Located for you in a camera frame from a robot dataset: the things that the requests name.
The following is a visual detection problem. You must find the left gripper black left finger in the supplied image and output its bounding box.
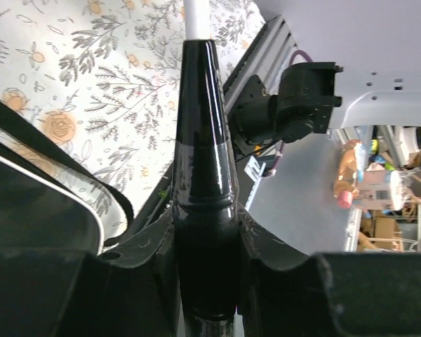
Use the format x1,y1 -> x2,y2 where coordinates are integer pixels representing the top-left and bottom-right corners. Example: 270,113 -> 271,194
0,211 -> 178,336

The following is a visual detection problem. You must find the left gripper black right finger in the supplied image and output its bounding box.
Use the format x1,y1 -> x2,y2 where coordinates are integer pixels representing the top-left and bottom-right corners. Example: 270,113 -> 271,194
236,207 -> 421,336

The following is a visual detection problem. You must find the black handled badminton racket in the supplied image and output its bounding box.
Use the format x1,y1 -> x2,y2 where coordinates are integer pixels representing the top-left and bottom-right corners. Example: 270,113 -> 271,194
171,1 -> 239,336

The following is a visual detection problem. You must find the black racket cover bag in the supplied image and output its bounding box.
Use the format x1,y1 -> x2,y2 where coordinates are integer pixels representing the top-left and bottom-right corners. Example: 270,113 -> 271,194
0,102 -> 134,255

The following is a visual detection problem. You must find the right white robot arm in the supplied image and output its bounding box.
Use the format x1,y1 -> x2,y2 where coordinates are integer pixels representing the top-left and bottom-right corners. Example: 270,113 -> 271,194
229,62 -> 421,154

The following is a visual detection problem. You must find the floral patterned table cloth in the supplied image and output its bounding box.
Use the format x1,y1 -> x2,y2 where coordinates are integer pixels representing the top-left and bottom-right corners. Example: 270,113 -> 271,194
0,1 -> 185,240

